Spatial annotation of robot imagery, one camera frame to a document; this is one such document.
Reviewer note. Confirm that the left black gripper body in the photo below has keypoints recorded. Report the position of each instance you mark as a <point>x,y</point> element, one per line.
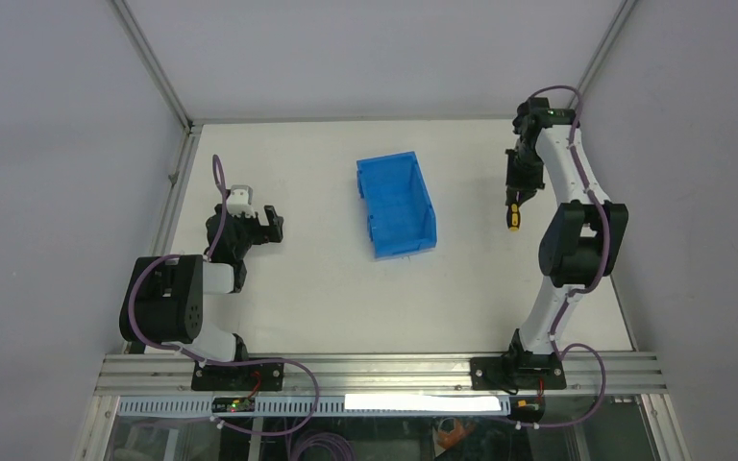
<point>249,231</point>

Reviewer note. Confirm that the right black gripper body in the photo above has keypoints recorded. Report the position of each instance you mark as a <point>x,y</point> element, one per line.
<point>530,171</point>

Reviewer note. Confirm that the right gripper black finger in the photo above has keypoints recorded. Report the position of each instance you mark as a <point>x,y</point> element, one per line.
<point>511,175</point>
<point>525,195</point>

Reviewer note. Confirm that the black yellow screwdriver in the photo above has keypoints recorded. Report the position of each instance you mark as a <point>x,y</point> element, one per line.
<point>513,216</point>

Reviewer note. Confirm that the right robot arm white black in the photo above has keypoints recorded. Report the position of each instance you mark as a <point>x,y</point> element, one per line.
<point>582,241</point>

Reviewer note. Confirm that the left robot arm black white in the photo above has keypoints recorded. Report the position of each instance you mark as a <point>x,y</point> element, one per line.
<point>164,304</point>

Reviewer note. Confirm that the blue plastic bin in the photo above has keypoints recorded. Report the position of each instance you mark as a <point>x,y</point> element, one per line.
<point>400,217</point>

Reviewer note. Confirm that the small electronics board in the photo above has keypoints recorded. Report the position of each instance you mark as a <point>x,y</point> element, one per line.
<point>230,405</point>

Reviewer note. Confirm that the orange object below table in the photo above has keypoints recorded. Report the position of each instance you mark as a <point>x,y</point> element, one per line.
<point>448,432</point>

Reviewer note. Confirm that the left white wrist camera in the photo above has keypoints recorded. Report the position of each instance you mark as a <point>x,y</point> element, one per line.
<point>239,201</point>

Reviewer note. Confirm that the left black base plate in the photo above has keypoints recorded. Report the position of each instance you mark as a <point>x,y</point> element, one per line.
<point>237,379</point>

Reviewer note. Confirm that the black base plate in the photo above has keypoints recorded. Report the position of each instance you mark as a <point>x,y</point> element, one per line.
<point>506,373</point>
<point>237,379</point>

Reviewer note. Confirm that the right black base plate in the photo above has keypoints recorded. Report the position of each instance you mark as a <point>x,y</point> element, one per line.
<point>506,373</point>

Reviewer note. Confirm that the aluminium front rail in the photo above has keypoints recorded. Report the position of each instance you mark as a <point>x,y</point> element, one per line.
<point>330,375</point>

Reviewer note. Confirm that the slotted cable duct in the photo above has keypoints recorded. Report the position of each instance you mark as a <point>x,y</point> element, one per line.
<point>350,405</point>

